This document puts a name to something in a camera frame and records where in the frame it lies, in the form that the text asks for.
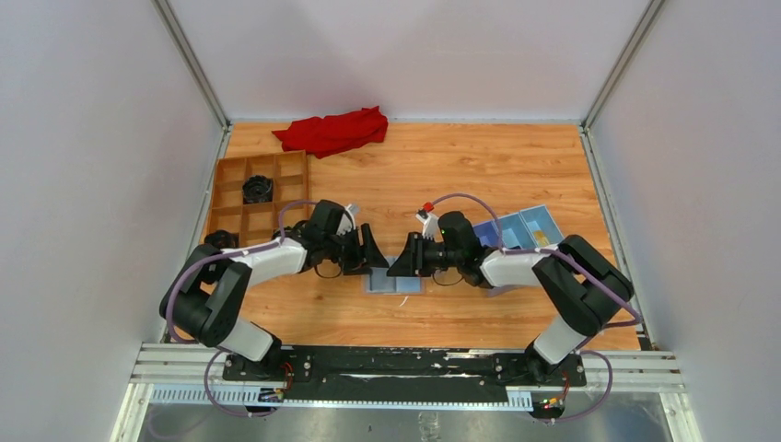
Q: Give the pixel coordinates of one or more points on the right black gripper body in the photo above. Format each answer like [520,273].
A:
[437,255]

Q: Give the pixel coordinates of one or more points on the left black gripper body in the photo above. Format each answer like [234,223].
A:
[345,249]

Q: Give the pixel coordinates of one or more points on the blue plastic box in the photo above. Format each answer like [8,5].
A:
[515,242]

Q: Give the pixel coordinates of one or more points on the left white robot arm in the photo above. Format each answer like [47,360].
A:
[204,301]

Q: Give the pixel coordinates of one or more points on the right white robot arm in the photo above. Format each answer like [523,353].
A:
[586,289]

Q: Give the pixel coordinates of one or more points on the black round part upper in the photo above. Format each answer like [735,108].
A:
[257,189]

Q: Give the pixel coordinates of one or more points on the black round part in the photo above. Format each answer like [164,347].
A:
[257,189]
[222,239]

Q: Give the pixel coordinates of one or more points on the brown compartment tray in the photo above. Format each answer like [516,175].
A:
[256,223]

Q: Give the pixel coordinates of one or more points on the black round part lower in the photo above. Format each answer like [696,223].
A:
[222,239]

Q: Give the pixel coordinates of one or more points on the red cloth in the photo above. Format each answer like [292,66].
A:
[334,134]

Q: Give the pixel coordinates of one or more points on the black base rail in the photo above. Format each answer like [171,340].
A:
[398,374]

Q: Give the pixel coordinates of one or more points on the aluminium frame rail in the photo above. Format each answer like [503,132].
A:
[168,374]

